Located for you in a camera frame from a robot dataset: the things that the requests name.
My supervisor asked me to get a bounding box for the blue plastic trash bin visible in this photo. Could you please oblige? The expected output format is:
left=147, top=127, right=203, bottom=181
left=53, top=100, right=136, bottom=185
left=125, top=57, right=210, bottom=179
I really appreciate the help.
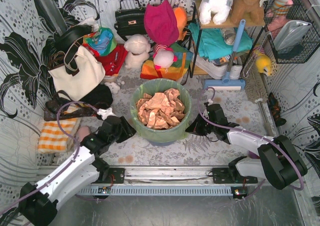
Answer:
left=148, top=140, right=175, bottom=146

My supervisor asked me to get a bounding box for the black metal shelf rack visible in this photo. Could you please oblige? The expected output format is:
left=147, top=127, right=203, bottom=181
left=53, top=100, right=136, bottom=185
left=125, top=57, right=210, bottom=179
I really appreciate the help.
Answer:
left=188, top=0, right=266, bottom=78

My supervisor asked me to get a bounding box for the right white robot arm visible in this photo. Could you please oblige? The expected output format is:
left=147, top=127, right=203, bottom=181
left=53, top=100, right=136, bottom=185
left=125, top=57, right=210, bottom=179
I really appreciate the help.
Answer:
left=186, top=104, right=308, bottom=190

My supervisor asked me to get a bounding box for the black cloth bag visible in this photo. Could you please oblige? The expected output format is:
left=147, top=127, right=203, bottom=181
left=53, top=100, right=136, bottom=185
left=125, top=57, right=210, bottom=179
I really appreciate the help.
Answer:
left=80, top=84, right=113, bottom=109

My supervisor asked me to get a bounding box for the cream canvas tote bag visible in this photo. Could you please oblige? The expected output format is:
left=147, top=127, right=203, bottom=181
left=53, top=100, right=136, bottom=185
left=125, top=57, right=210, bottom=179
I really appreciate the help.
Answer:
left=49, top=46, right=106, bottom=101

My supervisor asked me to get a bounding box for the pink eyeglass case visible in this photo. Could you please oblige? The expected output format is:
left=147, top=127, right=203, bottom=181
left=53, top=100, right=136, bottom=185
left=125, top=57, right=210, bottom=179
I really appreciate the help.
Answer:
left=75, top=126, right=91, bottom=142

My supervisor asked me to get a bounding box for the teal folded cloth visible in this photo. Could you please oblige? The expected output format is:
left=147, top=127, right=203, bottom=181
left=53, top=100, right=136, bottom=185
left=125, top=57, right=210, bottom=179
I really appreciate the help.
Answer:
left=198, top=29, right=253, bottom=60

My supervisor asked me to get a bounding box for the crumpled brown paper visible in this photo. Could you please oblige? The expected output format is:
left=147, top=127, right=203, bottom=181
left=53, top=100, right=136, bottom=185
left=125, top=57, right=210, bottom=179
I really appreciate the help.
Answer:
left=135, top=88, right=185, bottom=130

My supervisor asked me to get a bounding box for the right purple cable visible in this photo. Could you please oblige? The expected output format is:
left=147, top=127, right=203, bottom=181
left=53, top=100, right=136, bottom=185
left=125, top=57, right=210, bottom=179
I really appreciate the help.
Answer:
left=197, top=87, right=306, bottom=191

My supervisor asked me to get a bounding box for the white dog plush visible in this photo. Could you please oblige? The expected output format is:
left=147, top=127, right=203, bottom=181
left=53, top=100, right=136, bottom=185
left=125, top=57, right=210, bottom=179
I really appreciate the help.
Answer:
left=198, top=0, right=233, bottom=25

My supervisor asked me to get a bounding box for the white shoe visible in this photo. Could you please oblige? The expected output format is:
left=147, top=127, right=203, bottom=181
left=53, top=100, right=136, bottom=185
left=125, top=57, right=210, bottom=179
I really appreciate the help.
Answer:
left=193, top=57, right=243, bottom=80

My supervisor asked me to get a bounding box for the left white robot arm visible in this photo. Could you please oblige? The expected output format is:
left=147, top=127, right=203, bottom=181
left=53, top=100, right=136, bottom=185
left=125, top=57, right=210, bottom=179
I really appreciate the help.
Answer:
left=18, top=115, right=136, bottom=225

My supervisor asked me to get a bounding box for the pink and white plush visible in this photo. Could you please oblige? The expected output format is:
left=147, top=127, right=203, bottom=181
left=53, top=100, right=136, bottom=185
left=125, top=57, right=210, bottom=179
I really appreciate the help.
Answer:
left=153, top=44, right=178, bottom=70

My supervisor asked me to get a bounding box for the dark butterfly toy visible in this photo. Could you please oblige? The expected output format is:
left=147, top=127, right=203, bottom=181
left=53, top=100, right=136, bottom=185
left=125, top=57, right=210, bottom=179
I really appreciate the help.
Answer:
left=267, top=92, right=287, bottom=127

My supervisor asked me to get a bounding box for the brown teddy bear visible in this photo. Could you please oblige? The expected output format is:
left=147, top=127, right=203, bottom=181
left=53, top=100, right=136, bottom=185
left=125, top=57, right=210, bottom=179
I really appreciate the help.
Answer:
left=230, top=0, right=264, bottom=25

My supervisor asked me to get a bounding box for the magenta hanging cloth bag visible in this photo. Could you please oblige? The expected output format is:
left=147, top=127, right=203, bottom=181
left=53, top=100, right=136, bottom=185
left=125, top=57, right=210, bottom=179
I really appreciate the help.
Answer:
left=144, top=0, right=179, bottom=46

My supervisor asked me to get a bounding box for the yellow duck plush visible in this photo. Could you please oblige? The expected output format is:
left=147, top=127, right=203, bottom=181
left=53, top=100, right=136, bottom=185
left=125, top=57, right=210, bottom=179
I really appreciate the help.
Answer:
left=253, top=46, right=272, bottom=76

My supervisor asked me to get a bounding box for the silver foil pouch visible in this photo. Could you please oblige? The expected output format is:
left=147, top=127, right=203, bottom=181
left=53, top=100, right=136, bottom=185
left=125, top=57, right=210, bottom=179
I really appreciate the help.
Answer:
left=273, top=20, right=312, bottom=51

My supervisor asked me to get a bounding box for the orange plush toy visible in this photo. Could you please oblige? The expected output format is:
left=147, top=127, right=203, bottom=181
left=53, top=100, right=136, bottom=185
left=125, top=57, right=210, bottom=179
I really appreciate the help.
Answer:
left=173, top=7, right=187, bottom=41

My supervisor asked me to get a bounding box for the green plastic trash bag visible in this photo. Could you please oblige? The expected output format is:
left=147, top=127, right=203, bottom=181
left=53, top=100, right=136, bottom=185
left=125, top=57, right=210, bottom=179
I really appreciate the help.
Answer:
left=130, top=78, right=192, bottom=145

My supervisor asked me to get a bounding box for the blue handled floor mop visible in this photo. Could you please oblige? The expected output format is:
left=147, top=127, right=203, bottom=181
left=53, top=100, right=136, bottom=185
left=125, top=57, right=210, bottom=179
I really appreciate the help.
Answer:
left=203, top=19, right=246, bottom=91

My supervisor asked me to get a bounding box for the large white sheep plush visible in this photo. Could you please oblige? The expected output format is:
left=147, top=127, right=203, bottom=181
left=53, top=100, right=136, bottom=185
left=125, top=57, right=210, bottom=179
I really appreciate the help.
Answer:
left=124, top=34, right=151, bottom=69

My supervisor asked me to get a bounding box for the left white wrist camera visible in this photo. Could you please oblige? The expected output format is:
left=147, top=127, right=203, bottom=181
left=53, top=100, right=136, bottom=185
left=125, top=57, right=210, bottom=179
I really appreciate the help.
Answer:
left=97, top=107, right=116, bottom=120

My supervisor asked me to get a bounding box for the black leather handbag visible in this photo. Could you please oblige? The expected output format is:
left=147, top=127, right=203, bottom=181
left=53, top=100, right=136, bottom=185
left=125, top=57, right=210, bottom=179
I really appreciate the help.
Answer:
left=114, top=0, right=147, bottom=41

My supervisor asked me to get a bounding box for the red folded cloth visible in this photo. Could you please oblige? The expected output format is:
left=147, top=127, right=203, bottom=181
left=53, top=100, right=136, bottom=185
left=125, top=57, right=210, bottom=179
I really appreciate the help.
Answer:
left=96, top=44, right=128, bottom=76

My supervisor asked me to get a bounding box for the colourful rainbow bag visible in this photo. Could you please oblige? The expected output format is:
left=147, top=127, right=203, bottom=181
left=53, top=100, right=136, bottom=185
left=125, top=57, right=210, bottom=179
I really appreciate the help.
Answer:
left=82, top=27, right=117, bottom=57

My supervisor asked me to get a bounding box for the black round hat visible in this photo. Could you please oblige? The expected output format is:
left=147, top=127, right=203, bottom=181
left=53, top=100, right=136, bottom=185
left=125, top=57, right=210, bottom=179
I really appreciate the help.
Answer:
left=53, top=25, right=93, bottom=52

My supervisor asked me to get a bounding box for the orange checkered towel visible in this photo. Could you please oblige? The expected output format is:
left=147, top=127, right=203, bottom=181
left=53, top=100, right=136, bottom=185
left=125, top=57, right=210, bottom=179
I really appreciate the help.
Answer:
left=37, top=118, right=81, bottom=153

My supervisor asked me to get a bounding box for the black wire basket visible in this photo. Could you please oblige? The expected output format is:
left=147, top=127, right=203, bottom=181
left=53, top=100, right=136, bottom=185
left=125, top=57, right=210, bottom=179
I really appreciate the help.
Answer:
left=264, top=0, right=320, bottom=64

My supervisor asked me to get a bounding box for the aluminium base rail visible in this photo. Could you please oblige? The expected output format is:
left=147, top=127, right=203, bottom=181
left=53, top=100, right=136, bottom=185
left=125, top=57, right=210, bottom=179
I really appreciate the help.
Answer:
left=76, top=166, right=258, bottom=197

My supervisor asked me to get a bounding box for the rainbow striped folded cloth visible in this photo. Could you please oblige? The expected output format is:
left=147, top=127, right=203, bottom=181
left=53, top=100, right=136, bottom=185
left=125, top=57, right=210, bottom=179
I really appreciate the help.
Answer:
left=140, top=43, right=194, bottom=82

